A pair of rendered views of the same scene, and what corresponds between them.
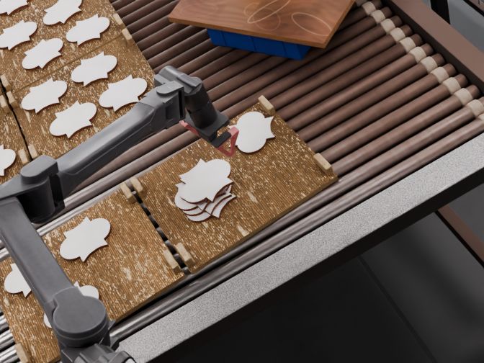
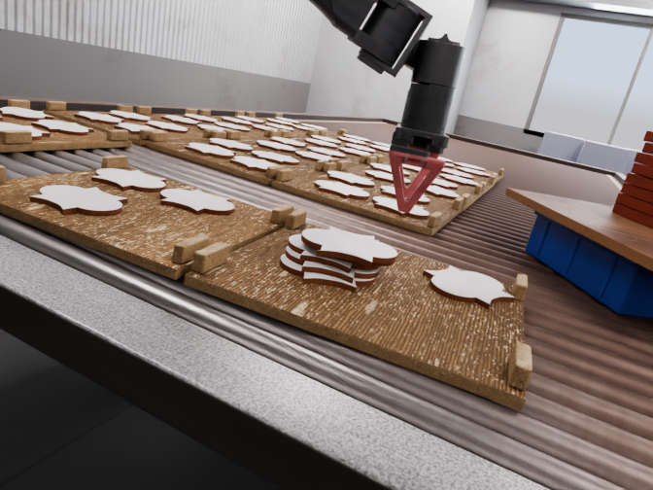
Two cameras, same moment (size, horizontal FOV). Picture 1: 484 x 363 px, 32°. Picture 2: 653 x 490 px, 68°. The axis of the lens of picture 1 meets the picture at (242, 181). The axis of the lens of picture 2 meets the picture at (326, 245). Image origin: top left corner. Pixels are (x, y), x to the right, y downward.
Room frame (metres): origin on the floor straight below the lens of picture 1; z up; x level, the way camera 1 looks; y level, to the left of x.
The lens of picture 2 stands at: (0.78, -0.22, 1.19)
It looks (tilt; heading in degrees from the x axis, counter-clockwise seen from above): 18 degrees down; 29
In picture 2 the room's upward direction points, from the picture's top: 12 degrees clockwise
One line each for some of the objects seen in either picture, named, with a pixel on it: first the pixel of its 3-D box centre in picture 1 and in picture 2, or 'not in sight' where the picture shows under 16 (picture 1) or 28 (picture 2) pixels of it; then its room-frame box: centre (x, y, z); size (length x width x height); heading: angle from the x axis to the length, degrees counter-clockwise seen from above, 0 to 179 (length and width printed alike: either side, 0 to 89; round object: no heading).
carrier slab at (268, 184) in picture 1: (230, 181); (376, 287); (1.39, 0.03, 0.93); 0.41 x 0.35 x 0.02; 102
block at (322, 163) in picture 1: (323, 164); (520, 365); (1.30, -0.19, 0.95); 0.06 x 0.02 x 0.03; 12
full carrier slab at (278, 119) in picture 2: not in sight; (296, 124); (2.88, 1.27, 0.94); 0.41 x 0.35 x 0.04; 97
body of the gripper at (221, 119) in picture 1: (202, 112); (425, 115); (1.39, 0.02, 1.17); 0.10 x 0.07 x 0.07; 23
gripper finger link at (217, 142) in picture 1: (222, 140); (412, 173); (1.35, 0.00, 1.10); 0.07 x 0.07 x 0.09; 23
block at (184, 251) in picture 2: (171, 261); (191, 249); (1.21, 0.22, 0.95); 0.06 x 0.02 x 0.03; 11
